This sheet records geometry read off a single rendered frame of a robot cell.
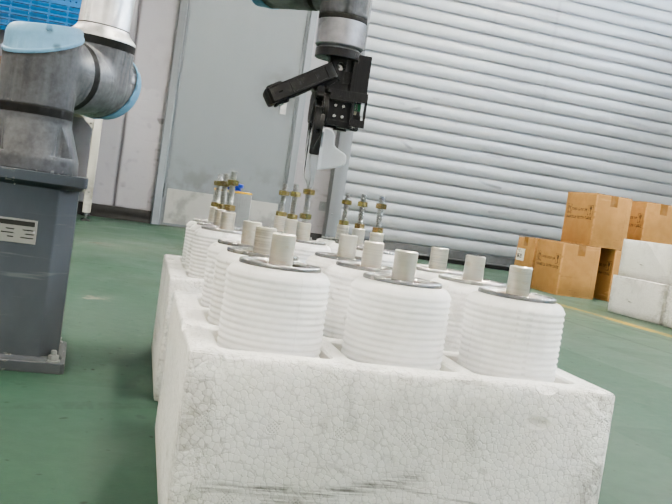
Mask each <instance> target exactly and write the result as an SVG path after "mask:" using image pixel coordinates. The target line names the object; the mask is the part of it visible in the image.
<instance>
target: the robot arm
mask: <svg viewBox="0 0 672 504"><path fill-rule="evenodd" d="M135 1H136V0H82V3H81V8H80V14H79V19H78V22H77V23H76V24H75V25H74V26H72V27H68V26H62V25H54V24H46V23H37V22H25V21H14V22H11V23H9V24H8V25H7V27H6V29H5V35H4V40H3V43H2V44H1V49H2V55H1V63H0V166H3V167H10V168H17V169H24V170H31V171H38V172H45V173H52V174H60V175H67V176H75V177H77V175H78V167H79V162H78V157H77V152H76V147H75V141H74V136H73V131H72V124H73V115H74V113H76V114H80V115H83V116H85V117H88V118H91V119H106V120H108V119H115V118H118V117H120V116H122V115H123V114H125V113H126V112H128V111H129V110H130V109H131V108H132V107H133V106H134V104H135V103H136V101H137V99H138V97H139V95H140V91H141V75H140V73H139V72H138V68H137V67H136V65H135V64H134V63H133V60H134V55H135V50H136V46H135V44H134V43H133V41H132V40H131V38H130V36H129V32H130V27H131V21H132V16H133V11H134V6H135ZM251 1H252V2H253V3H254V4H255V5H257V6H259V7H266V8H269V9H273V10H278V9H291V10H306V11H319V20H318V27H317V34H316V41H315V44H316V46H317V47H316V49H315V57H316V58H318V59H320V60H323V61H327V62H328V63H327V64H325V65H322V66H320V67H317V68H315V69H312V70H310V71H308V72H305V73H303V74H300V75H298V76H295V77H293V78H291V79H288V80H286V81H283V82H282V81H278V82H273V83H272V84H271V85H268V86H267V87H266V89H265V90H264V92H263V97H264V100H265V102H266V104H267V106H268V107H272V106H274V108H275V107H277V106H282V105H284V104H285V103H287V102H289V101H290V100H289V99H291V98H294V97H296V96H299V95H301V94H303V93H306V92H308V91H310V90H311V92H312V94H311V98H310V104H309V110H308V119H307V122H308V123H309V124H308V131H307V139H306V148H305V159H304V171H303V176H304V179H305V182H306V184H308V187H309V188H313V184H314V179H315V174H316V170H323V169H331V168H338V167H342V166H344V164H345V163H346V155H345V154H344V153H343V152H342V151H340V150H339V149H337V148H336V147H335V145H334V141H335V134H334V132H333V130H336V131H342V132H346V131H353V132H357V131H358V128H362V129H364V122H365V116H366V109H367V102H368V95H369V94H367V90H368V84H369V77H370V70H371V63H372V57H369V56H363V55H361V52H363V50H364V43H365V37H366V30H367V21H368V15H369V8H370V1H371V0H251ZM339 65H341V66H342V68H343V70H339V68H340V66H339ZM362 103H364V104H365V105H364V111H363V118H362V121H360V118H361V116H360V111H361V104H362ZM323 127H329V128H333V130H331V129H329V128H324V129H323Z"/></svg>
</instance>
